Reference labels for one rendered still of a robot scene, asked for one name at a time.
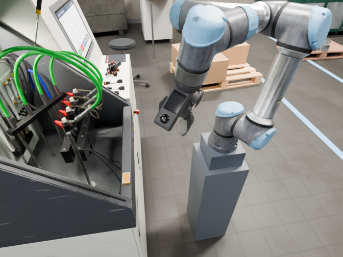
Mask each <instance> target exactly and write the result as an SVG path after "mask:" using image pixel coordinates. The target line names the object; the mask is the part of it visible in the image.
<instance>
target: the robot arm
mask: <svg viewBox="0 0 343 257"><path fill-rule="evenodd" d="M169 19H170V22H171V24H172V26H173V27H174V28H176V29H178V30H180V31H181V32H182V38H181V43H180V48H179V53H178V57H177V58H176V61H177V63H176V67H175V75H174V83H175V86H174V87H173V88H172V89H171V93H170V94H168V95H167V96H165V97H164V99H163V100H162V101H161V102H160V103H159V112H158V114H157V115H156V117H155V119H154V123H155V124H157V125H158V126H160V127H162V128H163V129H165V130H167V131H171V129H172V128H173V126H174V125H175V123H176V121H177V120H178V118H179V117H181V119H180V120H179V124H180V126H181V128H180V131H181V132H180V135H181V136H182V137H183V136H185V135H186V134H187V133H188V131H189V129H190V127H191V125H192V124H193V121H194V115H193V114H192V112H191V110H192V107H193V106H194V105H195V103H196V105H195V108H196V107H197V105H198V104H199V103H200V101H201V98H202V96H203V93H204V90H202V89H200V88H201V87H202V84H203V83H204V82H205V79H206V77H207V74H208V72H209V69H210V66H211V63H212V61H213V58H214V56H215V55H216V54H219V53H221V52H223V51H225V50H227V49H230V48H232V47H234V46H236V45H238V44H242V43H244V42H245V41H246V40H248V39H250V38H251V37H253V36H254V34H255V33H259V34H263V35H266V36H269V37H271V38H275V39H277V43H276V48H277V51H278V52H277V54H276V56H275V58H274V61H273V63H272V65H271V68H270V70H269V72H268V74H267V77H266V79H265V81H264V84H263V86H262V88H261V91H260V93H259V95H258V97H257V100H256V102H255V104H254V107H253V109H252V110H250V111H248V112H247V113H245V112H244V107H243V105H242V104H240V103H238V102H233V101H227V102H224V103H221V104H220V105H219V106H218V107H217V111H216V113H215V114H216V116H215V122H214V128H213V130H212V132H211V133H210V135H209V137H208V144H209V146H210V147H211V148H212V149H213V150H215V151H217V152H221V153H230V152H233V151H234V150H235V149H236V148H237V146H238V139H239V140H240V141H242V142H243V143H245V144H247V145H248V146H250V147H252V148H253V149H255V150H259V149H261V148H263V147H264V146H265V145H267V144H268V143H269V141H270V140H271V139H272V137H273V136H274V135H275V133H276V129H275V128H274V127H273V126H274V124H275V121H274V119H273V117H274V115H275V113H276V111H277V109H278V107H279V105H280V103H281V101H282V99H283V97H284V95H285V93H286V91H287V89H288V87H289V85H290V83H291V81H292V79H293V77H294V75H295V73H296V71H297V69H298V67H299V65H300V63H301V62H302V60H303V58H304V57H306V56H308V55H310V54H311V52H312V50H316V49H319V48H320V47H321V46H322V45H323V42H324V41H325V39H326V37H327V35H328V32H329V30H330V26H331V21H332V13H331V11H330V10H329V9H327V8H323V7H319V6H317V5H315V6H312V5H305V4H298V3H292V2H286V1H272V2H255V3H252V4H251V5H250V4H236V3H221V2H205V1H194V0H176V1H175V2H174V3H173V4H172V6H171V9H170V13H169ZM200 91H201V93H200Z"/></svg>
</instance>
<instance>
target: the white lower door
mask: <svg viewBox="0 0 343 257"><path fill-rule="evenodd" d="M134 158H135V195H136V223H137V227H138V232H139V236H140V240H141V245H142V250H143V254H144V257H147V250H146V233H145V215H144V199H143V184H142V177H141V171H140V164H139V157H138V151H137V144H136V138H135V131H134Z"/></svg>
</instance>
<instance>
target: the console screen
mask: <svg viewBox="0 0 343 257"><path fill-rule="evenodd" d="M48 8H49V9H50V11H51V13H52V15H53V17H54V18H55V20H56V22H57V24H58V25H59V27H60V29H61V31H62V32H63V34H64V36H65V38H66V39H67V41H68V43H69V45H70V47H71V48H72V50H73V52H74V53H77V54H79V55H81V56H83V57H85V58H86V59H88V60H89V58H90V55H91V52H92V49H93V46H94V41H93V39H92V37H91V36H90V34H89V32H88V30H87V28H86V26H85V24H84V21H83V19H82V17H81V15H80V13H79V11H78V9H77V7H76V5H75V2H74V0H57V1H56V2H54V3H53V4H52V5H50V6H49V7H48ZM77 58H78V57H77ZM78 59H80V58H78ZM80 60H81V61H83V62H84V63H86V64H87V62H85V61H84V60H82V59H80Z"/></svg>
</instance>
